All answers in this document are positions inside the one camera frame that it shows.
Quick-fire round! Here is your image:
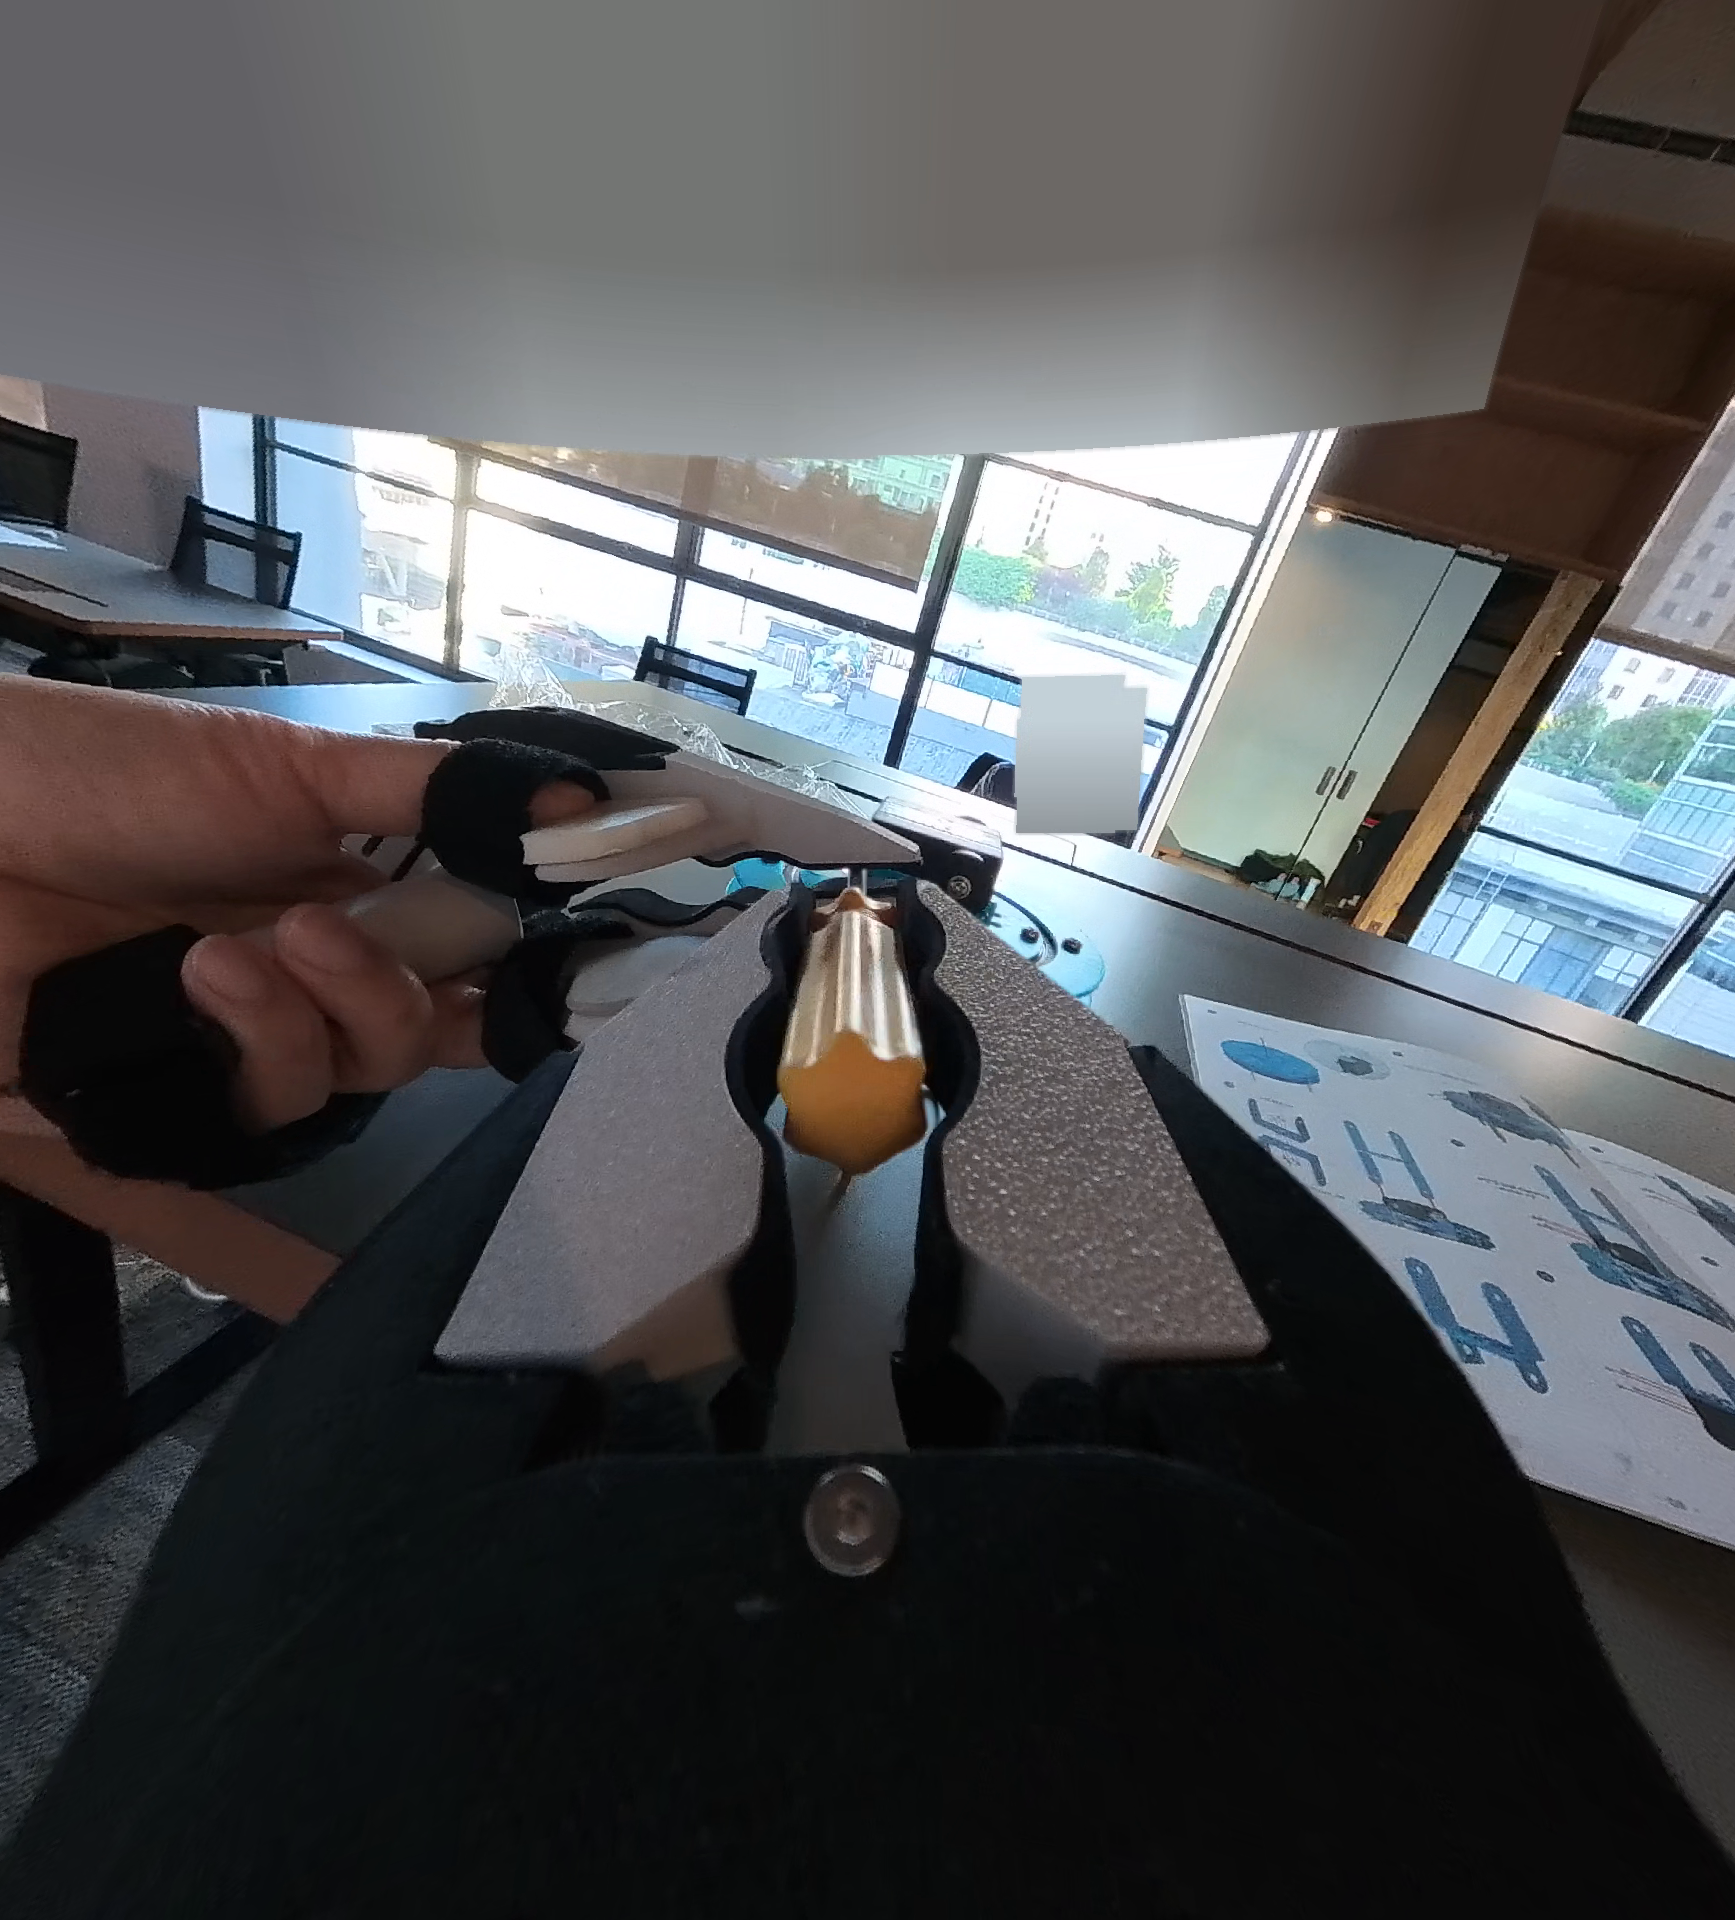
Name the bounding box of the blue toy robot arm base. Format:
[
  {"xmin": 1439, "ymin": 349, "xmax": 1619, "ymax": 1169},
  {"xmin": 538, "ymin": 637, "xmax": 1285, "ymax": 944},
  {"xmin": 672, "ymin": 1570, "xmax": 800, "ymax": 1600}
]
[{"xmin": 724, "ymin": 795, "xmax": 1112, "ymax": 1011}]

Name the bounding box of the printed instruction sheet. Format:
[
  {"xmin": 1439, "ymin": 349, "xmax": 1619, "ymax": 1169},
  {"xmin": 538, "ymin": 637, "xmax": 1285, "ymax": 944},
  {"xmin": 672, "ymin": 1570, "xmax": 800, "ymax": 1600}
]
[{"xmin": 1180, "ymin": 991, "xmax": 1735, "ymax": 1585}]

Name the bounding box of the crumpled clear plastic wrap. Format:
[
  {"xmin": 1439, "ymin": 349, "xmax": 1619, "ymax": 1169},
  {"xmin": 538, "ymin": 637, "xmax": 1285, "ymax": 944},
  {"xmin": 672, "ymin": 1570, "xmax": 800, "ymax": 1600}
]
[{"xmin": 484, "ymin": 630, "xmax": 870, "ymax": 820}]

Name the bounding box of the black and red bag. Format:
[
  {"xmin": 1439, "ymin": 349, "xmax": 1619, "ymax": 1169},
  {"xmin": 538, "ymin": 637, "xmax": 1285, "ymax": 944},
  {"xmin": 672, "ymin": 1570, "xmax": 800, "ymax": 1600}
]
[{"xmin": 1323, "ymin": 811, "xmax": 1417, "ymax": 912}]

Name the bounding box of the grey two-door cabinet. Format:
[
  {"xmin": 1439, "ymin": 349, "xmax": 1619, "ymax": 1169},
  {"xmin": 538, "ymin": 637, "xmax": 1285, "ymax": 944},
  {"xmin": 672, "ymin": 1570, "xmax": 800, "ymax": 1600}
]
[{"xmin": 1152, "ymin": 510, "xmax": 1507, "ymax": 882}]

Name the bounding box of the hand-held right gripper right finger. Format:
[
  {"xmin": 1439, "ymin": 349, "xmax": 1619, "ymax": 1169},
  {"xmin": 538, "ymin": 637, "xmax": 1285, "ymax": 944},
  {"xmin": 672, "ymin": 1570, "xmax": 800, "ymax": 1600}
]
[{"xmin": 890, "ymin": 882, "xmax": 1273, "ymax": 1450}]

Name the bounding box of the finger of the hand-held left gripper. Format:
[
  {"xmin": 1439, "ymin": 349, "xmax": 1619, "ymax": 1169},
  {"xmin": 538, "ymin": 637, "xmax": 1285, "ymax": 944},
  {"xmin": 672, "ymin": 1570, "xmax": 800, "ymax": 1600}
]
[
  {"xmin": 654, "ymin": 750, "xmax": 926, "ymax": 872},
  {"xmin": 568, "ymin": 882, "xmax": 772, "ymax": 1053}
]

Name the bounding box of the dark grey desk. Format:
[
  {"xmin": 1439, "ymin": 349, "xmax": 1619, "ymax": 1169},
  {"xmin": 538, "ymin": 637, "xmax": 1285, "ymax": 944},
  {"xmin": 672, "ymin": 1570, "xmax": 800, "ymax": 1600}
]
[{"xmin": 178, "ymin": 675, "xmax": 1735, "ymax": 1920}]

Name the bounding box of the black chair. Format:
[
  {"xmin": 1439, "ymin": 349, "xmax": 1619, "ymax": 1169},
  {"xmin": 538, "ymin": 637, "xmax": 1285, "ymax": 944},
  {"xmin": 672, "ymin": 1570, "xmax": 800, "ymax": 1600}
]
[
  {"xmin": 634, "ymin": 634, "xmax": 760, "ymax": 721},
  {"xmin": 170, "ymin": 495, "xmax": 306, "ymax": 612},
  {"xmin": 0, "ymin": 408, "xmax": 82, "ymax": 531}
]

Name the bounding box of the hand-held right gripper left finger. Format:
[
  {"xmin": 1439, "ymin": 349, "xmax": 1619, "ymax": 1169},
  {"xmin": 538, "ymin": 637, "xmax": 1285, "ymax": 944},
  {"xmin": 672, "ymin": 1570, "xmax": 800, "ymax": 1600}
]
[{"xmin": 432, "ymin": 885, "xmax": 816, "ymax": 1455}]

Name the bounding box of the black framed window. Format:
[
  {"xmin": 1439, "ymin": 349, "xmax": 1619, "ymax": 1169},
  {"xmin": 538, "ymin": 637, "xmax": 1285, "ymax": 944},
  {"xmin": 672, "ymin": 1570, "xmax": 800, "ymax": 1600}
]
[
  {"xmin": 252, "ymin": 412, "xmax": 1337, "ymax": 787},
  {"xmin": 1407, "ymin": 387, "xmax": 1735, "ymax": 1041}
]

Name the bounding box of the grey office table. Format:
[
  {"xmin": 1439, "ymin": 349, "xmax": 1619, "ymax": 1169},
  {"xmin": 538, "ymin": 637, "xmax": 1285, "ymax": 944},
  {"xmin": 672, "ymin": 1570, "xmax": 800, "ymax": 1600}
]
[{"xmin": 0, "ymin": 503, "xmax": 344, "ymax": 680}]

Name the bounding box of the person's left hand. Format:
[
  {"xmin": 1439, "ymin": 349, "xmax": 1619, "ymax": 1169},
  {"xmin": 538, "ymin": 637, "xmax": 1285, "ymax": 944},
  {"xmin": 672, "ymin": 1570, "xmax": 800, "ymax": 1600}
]
[{"xmin": 0, "ymin": 666, "xmax": 614, "ymax": 1140}]

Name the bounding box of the yellow handled screwdriver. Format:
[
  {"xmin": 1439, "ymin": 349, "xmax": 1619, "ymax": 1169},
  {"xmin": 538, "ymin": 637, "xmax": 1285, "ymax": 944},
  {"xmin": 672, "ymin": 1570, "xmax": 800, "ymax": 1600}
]
[{"xmin": 774, "ymin": 863, "xmax": 942, "ymax": 1203}]

